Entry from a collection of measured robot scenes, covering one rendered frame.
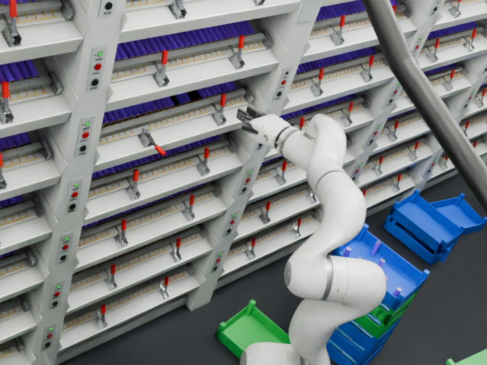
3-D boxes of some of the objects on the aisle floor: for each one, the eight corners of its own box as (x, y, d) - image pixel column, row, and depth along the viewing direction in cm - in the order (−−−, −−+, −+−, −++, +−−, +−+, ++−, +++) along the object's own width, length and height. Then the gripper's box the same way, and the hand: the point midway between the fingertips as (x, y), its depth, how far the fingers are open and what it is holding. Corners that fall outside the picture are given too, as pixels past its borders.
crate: (305, 361, 288) (311, 348, 283) (273, 390, 274) (280, 377, 269) (247, 311, 299) (252, 298, 294) (214, 337, 285) (219, 324, 280)
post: (52, 379, 253) (161, -179, 141) (27, 391, 247) (119, -181, 135) (22, 337, 262) (102, -219, 151) (-3, 347, 256) (61, -222, 145)
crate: (380, 351, 303) (388, 339, 298) (353, 378, 289) (361, 366, 284) (322, 303, 314) (329, 291, 309) (294, 327, 300) (301, 314, 295)
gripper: (311, 122, 207) (264, 93, 218) (269, 135, 197) (222, 105, 207) (305, 145, 211) (260, 116, 222) (264, 160, 201) (219, 129, 211)
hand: (247, 114), depth 213 cm, fingers open, 3 cm apart
